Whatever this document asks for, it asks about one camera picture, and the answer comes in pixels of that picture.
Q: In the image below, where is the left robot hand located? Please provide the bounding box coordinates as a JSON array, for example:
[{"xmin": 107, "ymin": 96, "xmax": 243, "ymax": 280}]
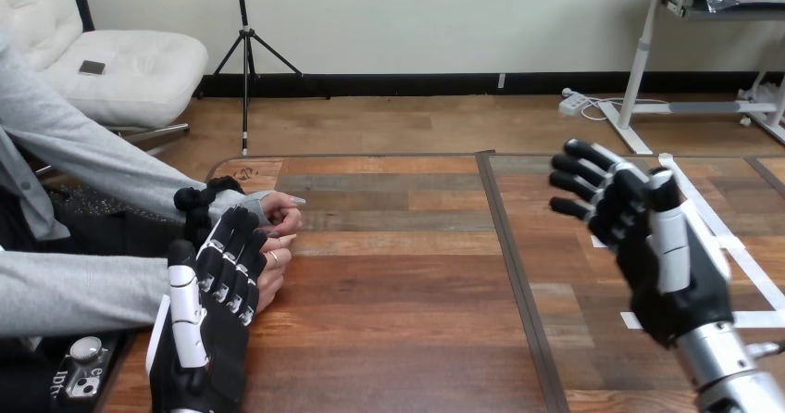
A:
[{"xmin": 145, "ymin": 206, "xmax": 269, "ymax": 413}]

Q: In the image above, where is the person's hand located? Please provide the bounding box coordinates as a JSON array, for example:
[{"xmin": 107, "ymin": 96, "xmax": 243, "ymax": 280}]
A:
[
  {"xmin": 255, "ymin": 233, "xmax": 299, "ymax": 315},
  {"xmin": 261, "ymin": 191, "xmax": 307, "ymax": 238}
]

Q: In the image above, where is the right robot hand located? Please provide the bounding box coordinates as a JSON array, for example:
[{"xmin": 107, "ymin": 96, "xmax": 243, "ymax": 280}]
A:
[{"xmin": 547, "ymin": 139, "xmax": 735, "ymax": 349}]

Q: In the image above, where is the person's forearm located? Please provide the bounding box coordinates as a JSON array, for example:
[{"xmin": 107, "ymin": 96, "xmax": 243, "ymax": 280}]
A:
[
  {"xmin": 0, "ymin": 251, "xmax": 171, "ymax": 339},
  {"xmin": 43, "ymin": 106, "xmax": 275, "ymax": 249}
]

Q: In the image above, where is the person's body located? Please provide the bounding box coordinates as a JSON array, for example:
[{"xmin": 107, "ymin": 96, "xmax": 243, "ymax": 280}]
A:
[{"xmin": 0, "ymin": 26, "xmax": 192, "ymax": 413}]

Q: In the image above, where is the black tripod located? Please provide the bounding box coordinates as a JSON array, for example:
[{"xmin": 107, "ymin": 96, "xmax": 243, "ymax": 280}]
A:
[{"xmin": 195, "ymin": 0, "xmax": 332, "ymax": 156}]

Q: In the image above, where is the white power strip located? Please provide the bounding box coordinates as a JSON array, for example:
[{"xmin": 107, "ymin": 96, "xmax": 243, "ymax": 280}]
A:
[{"xmin": 557, "ymin": 88, "xmax": 591, "ymax": 118}]

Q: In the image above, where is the white desk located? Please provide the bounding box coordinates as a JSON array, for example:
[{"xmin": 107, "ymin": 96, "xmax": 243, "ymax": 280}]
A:
[{"xmin": 597, "ymin": 0, "xmax": 785, "ymax": 156}]

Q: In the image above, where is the white cushioned chair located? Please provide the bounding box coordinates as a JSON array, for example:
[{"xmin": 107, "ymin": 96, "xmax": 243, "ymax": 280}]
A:
[{"xmin": 0, "ymin": 0, "xmax": 210, "ymax": 156}]

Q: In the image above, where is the white power cable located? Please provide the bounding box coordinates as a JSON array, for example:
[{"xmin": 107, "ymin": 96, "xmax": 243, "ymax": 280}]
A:
[{"xmin": 579, "ymin": 95, "xmax": 671, "ymax": 122}]

